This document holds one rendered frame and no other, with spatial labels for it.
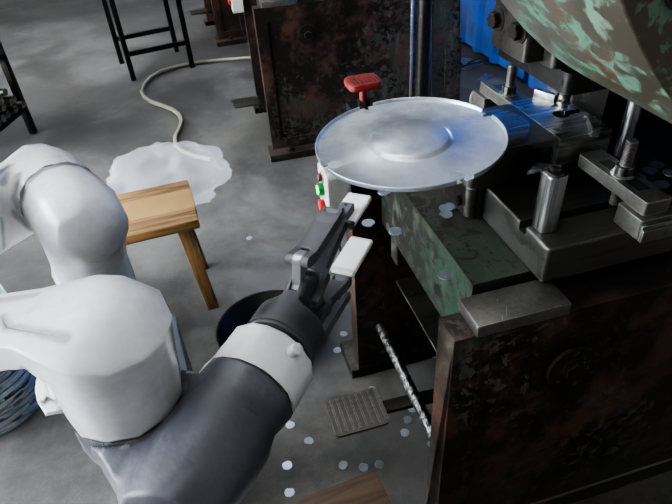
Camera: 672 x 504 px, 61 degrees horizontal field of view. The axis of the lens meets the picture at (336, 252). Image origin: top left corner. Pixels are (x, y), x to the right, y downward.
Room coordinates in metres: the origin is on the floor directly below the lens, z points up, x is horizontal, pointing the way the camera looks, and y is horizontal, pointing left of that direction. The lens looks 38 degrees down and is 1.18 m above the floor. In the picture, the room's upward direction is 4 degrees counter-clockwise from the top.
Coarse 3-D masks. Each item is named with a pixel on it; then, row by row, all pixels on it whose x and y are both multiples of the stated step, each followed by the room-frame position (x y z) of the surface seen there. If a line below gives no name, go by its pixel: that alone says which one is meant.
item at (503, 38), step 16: (496, 0) 0.86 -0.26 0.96; (496, 16) 0.84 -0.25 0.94; (512, 16) 0.81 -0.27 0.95; (496, 32) 0.85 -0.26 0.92; (512, 32) 0.78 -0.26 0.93; (512, 48) 0.80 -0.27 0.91; (528, 48) 0.77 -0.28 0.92; (544, 48) 0.77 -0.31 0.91; (544, 64) 0.77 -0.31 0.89; (560, 64) 0.75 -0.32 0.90
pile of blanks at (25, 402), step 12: (0, 372) 0.93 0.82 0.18; (12, 372) 0.96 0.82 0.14; (24, 372) 0.98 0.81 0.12; (0, 384) 0.92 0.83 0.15; (12, 384) 0.94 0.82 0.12; (24, 384) 0.97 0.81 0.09; (0, 396) 0.91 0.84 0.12; (12, 396) 0.92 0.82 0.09; (24, 396) 0.94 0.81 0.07; (0, 408) 0.90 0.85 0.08; (12, 408) 0.92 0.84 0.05; (24, 408) 0.93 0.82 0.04; (36, 408) 0.95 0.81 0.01; (0, 420) 0.90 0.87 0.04; (12, 420) 0.90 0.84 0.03; (24, 420) 0.92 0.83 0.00; (0, 432) 0.88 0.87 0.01
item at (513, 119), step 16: (496, 112) 0.86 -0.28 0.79; (512, 112) 0.86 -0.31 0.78; (512, 128) 0.79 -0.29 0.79; (528, 128) 0.79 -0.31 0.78; (544, 128) 0.80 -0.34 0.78; (512, 144) 0.75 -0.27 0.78; (528, 144) 0.75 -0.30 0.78; (544, 144) 0.76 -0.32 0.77; (512, 160) 0.77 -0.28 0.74; (480, 176) 0.76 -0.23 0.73; (496, 176) 0.76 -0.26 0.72; (448, 192) 0.82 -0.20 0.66; (464, 192) 0.77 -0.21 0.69; (480, 192) 0.76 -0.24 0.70; (464, 208) 0.76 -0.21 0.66; (480, 208) 0.76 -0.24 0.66
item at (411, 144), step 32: (352, 128) 0.84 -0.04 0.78; (384, 128) 0.82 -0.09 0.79; (416, 128) 0.81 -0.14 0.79; (448, 128) 0.81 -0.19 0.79; (480, 128) 0.80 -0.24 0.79; (320, 160) 0.74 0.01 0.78; (352, 160) 0.74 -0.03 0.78; (384, 160) 0.73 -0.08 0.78; (416, 160) 0.72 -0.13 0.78; (448, 160) 0.71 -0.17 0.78; (480, 160) 0.70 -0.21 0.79
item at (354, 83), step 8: (344, 80) 1.12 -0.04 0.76; (352, 80) 1.11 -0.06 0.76; (360, 80) 1.10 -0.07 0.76; (368, 80) 1.10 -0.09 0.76; (376, 80) 1.10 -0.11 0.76; (352, 88) 1.08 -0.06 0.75; (360, 88) 1.08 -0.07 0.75; (368, 88) 1.08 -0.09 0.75; (376, 88) 1.09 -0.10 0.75; (360, 96) 1.11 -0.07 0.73
